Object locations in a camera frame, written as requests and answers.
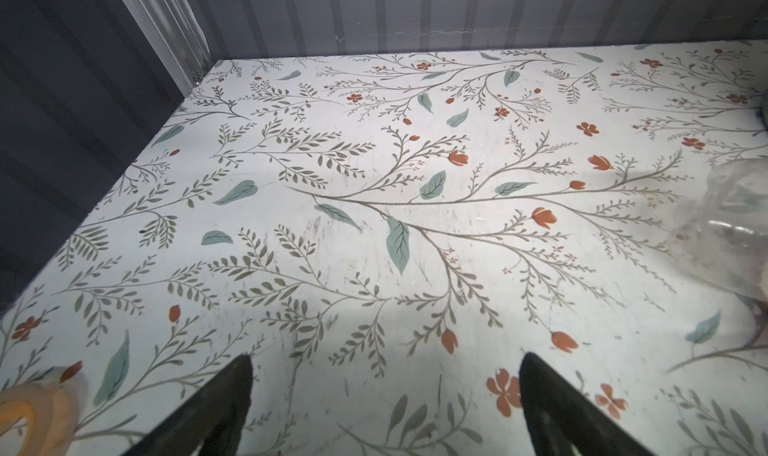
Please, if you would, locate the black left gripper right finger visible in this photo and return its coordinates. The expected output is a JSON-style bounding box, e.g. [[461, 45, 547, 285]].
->
[[519, 352, 652, 456]]

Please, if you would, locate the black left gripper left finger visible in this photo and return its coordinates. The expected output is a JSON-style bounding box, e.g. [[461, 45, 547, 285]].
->
[[126, 355, 253, 456]]

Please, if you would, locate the clear plastic bottle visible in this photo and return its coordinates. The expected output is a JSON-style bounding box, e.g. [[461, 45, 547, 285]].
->
[[666, 159, 767, 301]]

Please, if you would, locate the brown tape roll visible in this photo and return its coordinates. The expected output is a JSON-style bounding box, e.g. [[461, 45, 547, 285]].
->
[[1, 367, 80, 455]]

